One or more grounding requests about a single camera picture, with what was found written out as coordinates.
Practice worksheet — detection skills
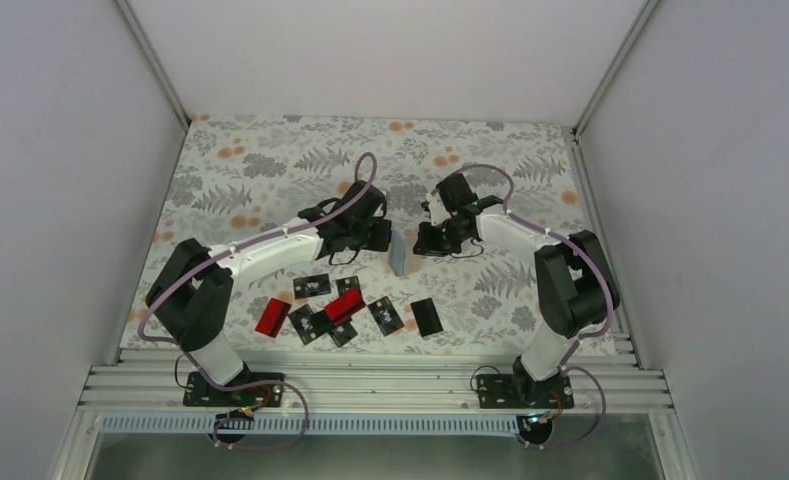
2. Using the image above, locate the plain black card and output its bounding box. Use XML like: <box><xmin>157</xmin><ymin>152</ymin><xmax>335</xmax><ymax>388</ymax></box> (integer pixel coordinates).
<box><xmin>410</xmin><ymin>298</ymin><xmax>443</xmax><ymax>337</ymax></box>

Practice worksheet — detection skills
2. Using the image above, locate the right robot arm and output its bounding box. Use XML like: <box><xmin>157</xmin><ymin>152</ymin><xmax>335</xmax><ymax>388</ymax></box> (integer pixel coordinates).
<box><xmin>413</xmin><ymin>172</ymin><xmax>620</xmax><ymax>407</ymax></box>

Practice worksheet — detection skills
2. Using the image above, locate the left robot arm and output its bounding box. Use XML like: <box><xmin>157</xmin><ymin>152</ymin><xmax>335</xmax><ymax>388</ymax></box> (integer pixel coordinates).
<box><xmin>146</xmin><ymin>180</ymin><xmax>391</xmax><ymax>405</ymax></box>

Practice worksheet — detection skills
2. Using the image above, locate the black card small top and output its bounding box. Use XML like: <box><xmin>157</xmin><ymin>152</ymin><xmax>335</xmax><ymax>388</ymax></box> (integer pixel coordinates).
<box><xmin>335</xmin><ymin>276</ymin><xmax>360</xmax><ymax>296</ymax></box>

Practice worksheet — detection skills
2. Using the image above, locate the black VIP card top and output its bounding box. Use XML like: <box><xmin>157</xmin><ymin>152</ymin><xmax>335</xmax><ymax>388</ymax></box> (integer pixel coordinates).
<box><xmin>293</xmin><ymin>274</ymin><xmax>331</xmax><ymax>299</ymax></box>

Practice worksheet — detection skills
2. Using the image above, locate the red card centre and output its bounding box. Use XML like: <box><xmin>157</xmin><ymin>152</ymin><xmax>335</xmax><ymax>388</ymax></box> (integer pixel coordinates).
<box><xmin>323</xmin><ymin>288</ymin><xmax>366</xmax><ymax>326</ymax></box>

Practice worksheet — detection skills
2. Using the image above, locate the red card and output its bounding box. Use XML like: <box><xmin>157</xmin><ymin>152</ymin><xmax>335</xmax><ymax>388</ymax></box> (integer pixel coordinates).
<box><xmin>323</xmin><ymin>288</ymin><xmax>366</xmax><ymax>326</ymax></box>
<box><xmin>254</xmin><ymin>298</ymin><xmax>292</xmax><ymax>338</ymax></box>

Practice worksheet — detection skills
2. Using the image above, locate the black card right of pile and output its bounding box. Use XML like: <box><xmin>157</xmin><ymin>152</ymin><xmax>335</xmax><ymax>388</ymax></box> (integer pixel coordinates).
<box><xmin>367</xmin><ymin>296</ymin><xmax>404</xmax><ymax>336</ymax></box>

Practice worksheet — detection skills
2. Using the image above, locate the black VIP card lower-left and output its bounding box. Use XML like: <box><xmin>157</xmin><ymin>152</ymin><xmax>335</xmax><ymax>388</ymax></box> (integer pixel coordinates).
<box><xmin>288</xmin><ymin>305</ymin><xmax>323</xmax><ymax>345</ymax></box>

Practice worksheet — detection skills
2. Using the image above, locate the black card bottom centre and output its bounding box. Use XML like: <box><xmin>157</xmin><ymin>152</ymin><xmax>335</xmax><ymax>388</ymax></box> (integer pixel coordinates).
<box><xmin>328</xmin><ymin>322</ymin><xmax>358</xmax><ymax>348</ymax></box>

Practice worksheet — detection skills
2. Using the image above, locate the red card left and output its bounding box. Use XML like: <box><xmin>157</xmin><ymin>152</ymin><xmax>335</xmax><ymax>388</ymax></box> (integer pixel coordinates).
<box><xmin>254</xmin><ymin>298</ymin><xmax>292</xmax><ymax>338</ymax></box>

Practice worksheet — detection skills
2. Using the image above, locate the floral table mat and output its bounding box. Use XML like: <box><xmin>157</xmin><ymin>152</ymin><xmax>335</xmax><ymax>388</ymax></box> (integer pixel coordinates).
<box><xmin>121</xmin><ymin>114</ymin><xmax>587</xmax><ymax>355</ymax></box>

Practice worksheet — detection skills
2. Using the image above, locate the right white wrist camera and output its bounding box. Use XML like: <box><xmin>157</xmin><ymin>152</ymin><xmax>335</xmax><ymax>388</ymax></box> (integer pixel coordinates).
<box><xmin>421</xmin><ymin>193</ymin><xmax>451</xmax><ymax>226</ymax></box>

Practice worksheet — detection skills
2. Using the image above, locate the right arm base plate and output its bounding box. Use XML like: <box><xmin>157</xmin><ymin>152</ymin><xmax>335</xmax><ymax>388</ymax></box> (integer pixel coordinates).
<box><xmin>474</xmin><ymin>373</ymin><xmax>575</xmax><ymax>410</ymax></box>

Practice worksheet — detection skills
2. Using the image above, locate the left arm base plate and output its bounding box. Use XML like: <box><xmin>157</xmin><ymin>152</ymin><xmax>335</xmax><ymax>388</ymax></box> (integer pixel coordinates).
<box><xmin>182</xmin><ymin>372</ymin><xmax>284</xmax><ymax>408</ymax></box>

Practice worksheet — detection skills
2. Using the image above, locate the aluminium rail frame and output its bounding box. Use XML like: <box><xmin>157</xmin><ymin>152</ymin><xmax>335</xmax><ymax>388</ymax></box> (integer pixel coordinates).
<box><xmin>78</xmin><ymin>350</ymin><xmax>674</xmax><ymax>414</ymax></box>

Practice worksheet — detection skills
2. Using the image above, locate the grey cable duct strip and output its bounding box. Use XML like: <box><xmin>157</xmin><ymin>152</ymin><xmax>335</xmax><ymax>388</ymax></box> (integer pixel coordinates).
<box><xmin>98</xmin><ymin>412</ymin><xmax>519</xmax><ymax>437</ymax></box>

